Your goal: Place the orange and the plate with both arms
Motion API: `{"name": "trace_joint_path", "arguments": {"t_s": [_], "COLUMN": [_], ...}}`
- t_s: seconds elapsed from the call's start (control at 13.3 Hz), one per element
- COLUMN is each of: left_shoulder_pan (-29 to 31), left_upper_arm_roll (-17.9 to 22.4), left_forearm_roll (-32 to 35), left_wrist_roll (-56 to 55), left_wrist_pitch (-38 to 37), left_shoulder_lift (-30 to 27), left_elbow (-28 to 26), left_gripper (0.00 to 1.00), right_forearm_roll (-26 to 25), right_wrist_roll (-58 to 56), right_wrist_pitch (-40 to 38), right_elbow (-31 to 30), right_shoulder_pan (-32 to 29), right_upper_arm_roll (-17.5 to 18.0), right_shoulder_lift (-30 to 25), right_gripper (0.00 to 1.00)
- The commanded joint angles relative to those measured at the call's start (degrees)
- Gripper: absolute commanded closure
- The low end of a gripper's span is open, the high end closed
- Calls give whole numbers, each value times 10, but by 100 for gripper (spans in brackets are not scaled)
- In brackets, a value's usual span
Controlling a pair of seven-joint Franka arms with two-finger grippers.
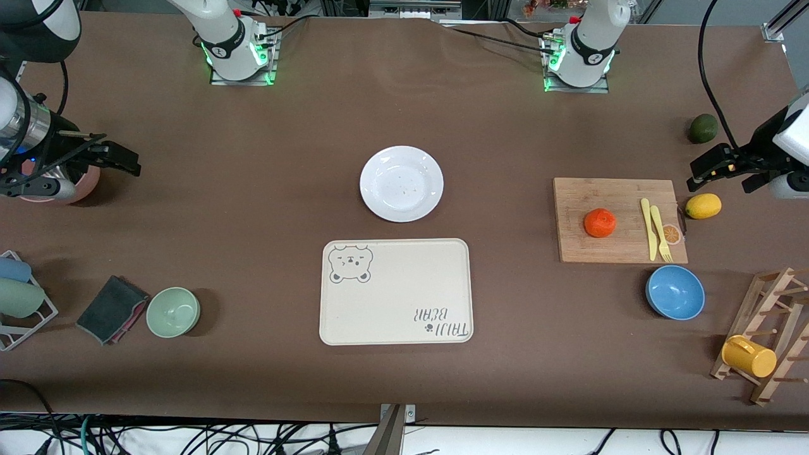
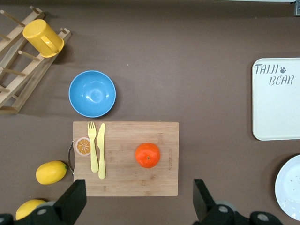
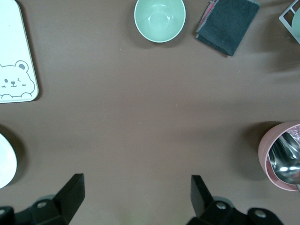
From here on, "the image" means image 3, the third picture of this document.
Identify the stainless steel spoon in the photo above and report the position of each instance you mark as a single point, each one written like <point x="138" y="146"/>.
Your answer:
<point x="286" y="171"/>

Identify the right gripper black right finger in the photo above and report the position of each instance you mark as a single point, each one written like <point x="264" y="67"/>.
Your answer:
<point x="201" y="199"/>

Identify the pale green cup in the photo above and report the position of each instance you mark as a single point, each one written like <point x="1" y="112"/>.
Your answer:
<point x="297" y="23"/>

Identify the cream bear print tray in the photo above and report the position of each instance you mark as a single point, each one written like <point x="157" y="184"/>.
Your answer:
<point x="14" y="42"/>

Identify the pink utensil cup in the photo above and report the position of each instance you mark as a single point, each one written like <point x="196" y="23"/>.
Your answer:
<point x="266" y="145"/>

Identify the pale green bowl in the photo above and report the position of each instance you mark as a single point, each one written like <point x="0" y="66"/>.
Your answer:
<point x="159" y="21"/>

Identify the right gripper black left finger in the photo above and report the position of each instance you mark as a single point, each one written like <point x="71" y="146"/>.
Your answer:
<point x="70" y="197"/>

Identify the dark grey folded cloth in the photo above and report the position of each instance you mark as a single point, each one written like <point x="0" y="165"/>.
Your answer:
<point x="227" y="25"/>

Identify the white round plate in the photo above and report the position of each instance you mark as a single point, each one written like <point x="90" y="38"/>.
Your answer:
<point x="5" y="161"/>

